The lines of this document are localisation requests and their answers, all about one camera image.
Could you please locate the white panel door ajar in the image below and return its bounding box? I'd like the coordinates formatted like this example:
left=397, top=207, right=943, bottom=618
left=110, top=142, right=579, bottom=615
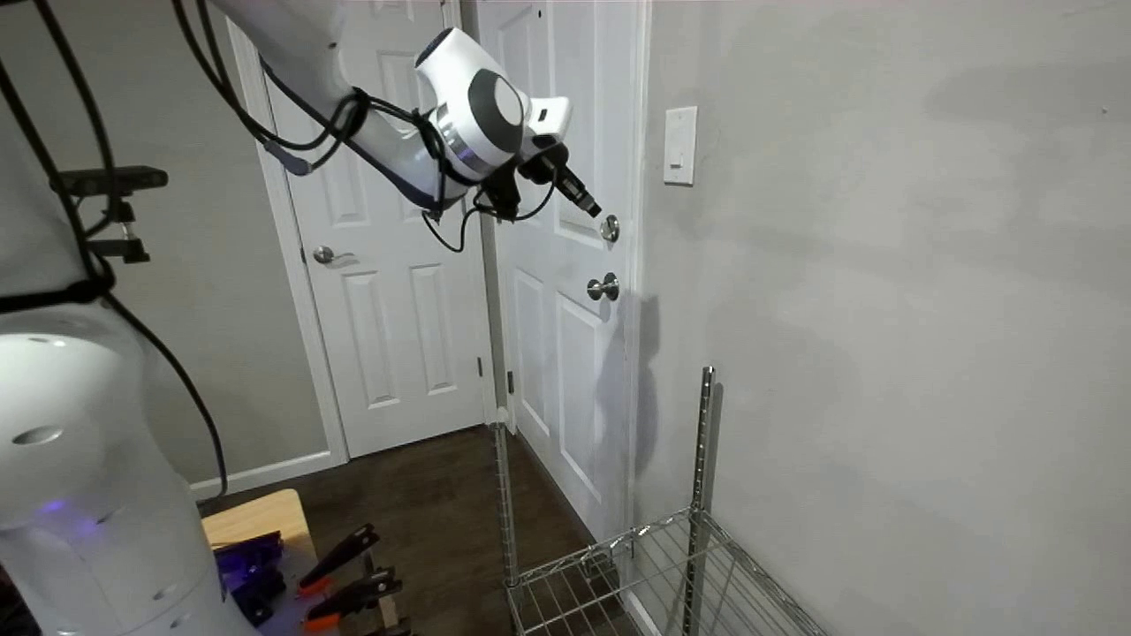
left=474, top=0, right=653, bottom=547

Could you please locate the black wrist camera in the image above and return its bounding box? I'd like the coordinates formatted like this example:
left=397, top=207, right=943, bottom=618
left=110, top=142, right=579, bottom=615
left=475, top=158, right=527, bottom=227

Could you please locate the black stand-mounted camera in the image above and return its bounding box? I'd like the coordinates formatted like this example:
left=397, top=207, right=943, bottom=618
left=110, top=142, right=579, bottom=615
left=44, top=164, right=174, bottom=270

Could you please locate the white panel door closed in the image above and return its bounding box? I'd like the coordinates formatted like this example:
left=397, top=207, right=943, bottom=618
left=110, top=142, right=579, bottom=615
left=222, top=0, right=498, bottom=465

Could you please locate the silver round door knob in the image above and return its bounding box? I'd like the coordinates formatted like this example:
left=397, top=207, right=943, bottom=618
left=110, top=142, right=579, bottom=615
left=581, top=270, right=625, bottom=309

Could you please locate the metal wire shelf rack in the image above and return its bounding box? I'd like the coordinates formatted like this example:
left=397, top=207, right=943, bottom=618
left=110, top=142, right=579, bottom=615
left=483, top=364, right=829, bottom=636

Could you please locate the black purple-lit device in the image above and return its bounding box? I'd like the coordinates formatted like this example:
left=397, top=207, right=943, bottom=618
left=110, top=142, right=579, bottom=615
left=210, top=529, right=292, bottom=629

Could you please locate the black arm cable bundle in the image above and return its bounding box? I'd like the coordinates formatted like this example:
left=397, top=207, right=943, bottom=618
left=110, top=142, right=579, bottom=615
left=170, top=0, right=557, bottom=260

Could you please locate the white wall light switch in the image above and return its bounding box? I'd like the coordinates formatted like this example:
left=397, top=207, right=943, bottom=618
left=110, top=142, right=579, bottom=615
left=662, top=102, right=700, bottom=192

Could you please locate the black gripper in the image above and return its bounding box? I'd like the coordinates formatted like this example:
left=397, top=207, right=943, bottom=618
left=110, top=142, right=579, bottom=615
left=516, top=135, right=609, bottom=222

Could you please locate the black orange bar clamp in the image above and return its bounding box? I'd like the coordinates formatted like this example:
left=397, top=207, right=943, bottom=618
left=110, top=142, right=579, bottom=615
left=300, top=562, right=407, bottom=626
left=292, top=521, right=384, bottom=593

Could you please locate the light wooden block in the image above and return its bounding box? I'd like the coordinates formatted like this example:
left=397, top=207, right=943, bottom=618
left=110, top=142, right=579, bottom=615
left=197, top=486, right=322, bottom=583

